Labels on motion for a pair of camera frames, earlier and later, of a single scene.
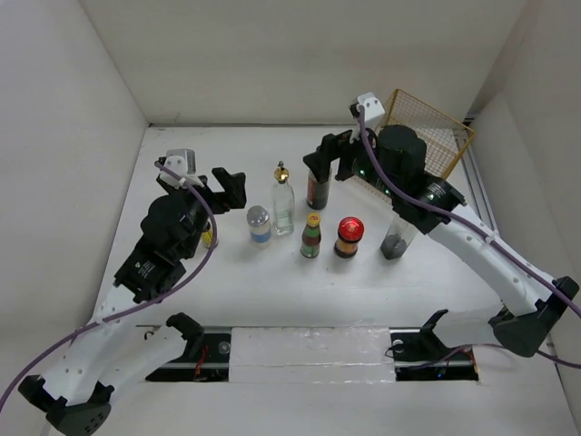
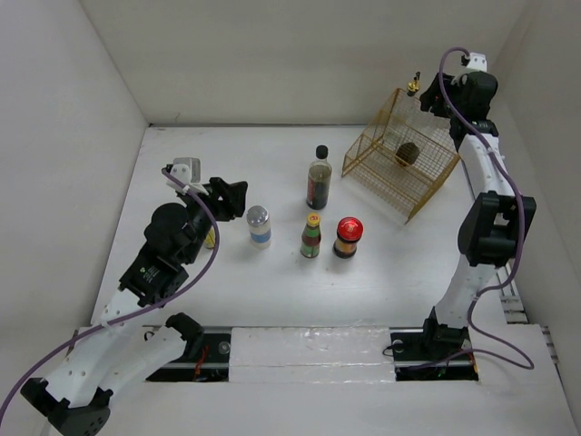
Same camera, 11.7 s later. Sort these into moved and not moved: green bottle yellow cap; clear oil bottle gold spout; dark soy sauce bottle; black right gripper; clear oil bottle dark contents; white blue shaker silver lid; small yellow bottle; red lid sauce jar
Moved: clear oil bottle dark contents; black right gripper; clear oil bottle gold spout
Not moved: green bottle yellow cap; small yellow bottle; dark soy sauce bottle; white blue shaker silver lid; red lid sauce jar
